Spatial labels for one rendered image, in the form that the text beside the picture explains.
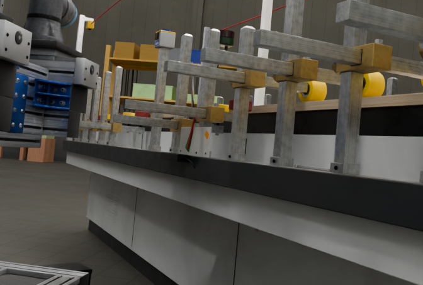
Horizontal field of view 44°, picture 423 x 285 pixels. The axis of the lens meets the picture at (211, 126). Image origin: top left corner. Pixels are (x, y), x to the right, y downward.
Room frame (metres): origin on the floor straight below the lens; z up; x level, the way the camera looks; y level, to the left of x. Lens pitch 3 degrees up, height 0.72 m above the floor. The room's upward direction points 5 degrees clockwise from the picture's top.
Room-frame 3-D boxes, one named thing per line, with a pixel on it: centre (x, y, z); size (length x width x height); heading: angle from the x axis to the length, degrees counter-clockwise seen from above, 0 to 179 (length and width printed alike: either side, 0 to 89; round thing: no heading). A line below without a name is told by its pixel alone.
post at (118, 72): (2.95, 0.55, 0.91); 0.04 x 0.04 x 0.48; 25
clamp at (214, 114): (1.80, 0.01, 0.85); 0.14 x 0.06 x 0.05; 25
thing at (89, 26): (4.15, 1.07, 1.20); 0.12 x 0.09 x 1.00; 115
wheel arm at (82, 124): (2.89, 0.58, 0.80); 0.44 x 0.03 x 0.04; 115
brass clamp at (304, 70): (1.34, -0.20, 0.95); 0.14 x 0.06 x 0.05; 25
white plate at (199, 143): (1.83, 0.06, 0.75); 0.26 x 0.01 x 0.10; 25
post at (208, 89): (1.82, 0.02, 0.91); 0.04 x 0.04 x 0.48; 25
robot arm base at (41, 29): (1.84, 0.62, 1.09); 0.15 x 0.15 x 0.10
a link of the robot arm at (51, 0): (1.85, 0.62, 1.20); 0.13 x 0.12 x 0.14; 178
